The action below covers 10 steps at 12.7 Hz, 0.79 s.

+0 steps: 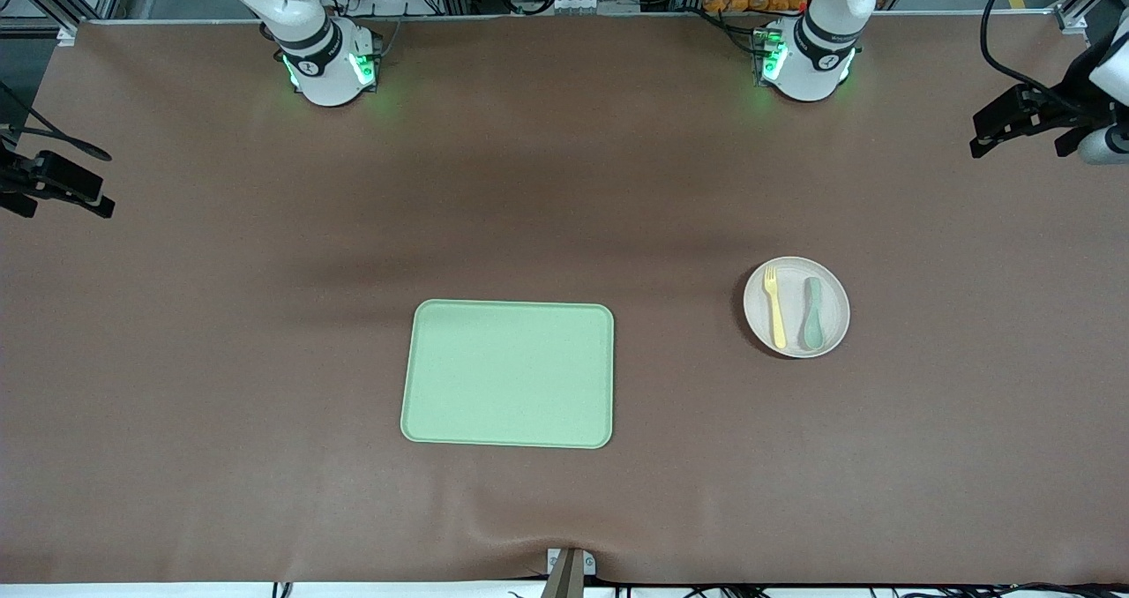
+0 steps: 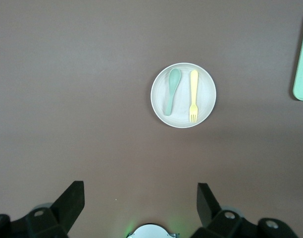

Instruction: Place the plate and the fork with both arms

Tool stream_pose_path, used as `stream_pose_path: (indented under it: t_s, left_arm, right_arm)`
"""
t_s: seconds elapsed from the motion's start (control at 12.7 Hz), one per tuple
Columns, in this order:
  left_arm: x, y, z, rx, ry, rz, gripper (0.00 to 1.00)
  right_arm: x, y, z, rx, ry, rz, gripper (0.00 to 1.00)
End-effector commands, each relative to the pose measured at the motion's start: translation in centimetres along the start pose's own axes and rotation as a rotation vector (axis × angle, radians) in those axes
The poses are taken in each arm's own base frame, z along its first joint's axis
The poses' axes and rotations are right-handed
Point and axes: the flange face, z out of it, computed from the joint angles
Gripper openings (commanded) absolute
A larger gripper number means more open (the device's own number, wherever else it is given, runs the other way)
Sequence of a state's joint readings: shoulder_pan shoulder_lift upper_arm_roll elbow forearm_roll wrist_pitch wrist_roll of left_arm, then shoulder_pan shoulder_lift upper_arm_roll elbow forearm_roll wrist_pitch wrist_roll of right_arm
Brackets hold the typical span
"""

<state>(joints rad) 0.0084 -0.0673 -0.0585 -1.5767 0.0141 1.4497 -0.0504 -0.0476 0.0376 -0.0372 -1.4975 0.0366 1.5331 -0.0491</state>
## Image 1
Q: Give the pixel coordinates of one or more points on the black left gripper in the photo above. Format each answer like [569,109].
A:
[1065,108]

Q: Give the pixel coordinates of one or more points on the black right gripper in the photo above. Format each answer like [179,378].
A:
[19,175]

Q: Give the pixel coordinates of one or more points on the round beige plate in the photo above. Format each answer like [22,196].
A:
[838,311]

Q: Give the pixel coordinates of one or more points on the yellow plastic fork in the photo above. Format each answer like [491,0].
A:
[777,316]

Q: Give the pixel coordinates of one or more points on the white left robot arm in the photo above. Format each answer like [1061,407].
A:
[816,60]

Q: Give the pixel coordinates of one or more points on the green plastic spoon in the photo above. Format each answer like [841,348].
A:
[812,329]

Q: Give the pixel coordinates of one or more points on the brown table cover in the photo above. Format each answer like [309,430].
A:
[265,492]

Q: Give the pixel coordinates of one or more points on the light green rectangular tray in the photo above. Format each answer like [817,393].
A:
[507,373]

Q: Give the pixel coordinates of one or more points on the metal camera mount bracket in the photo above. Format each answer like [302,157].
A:
[569,571]

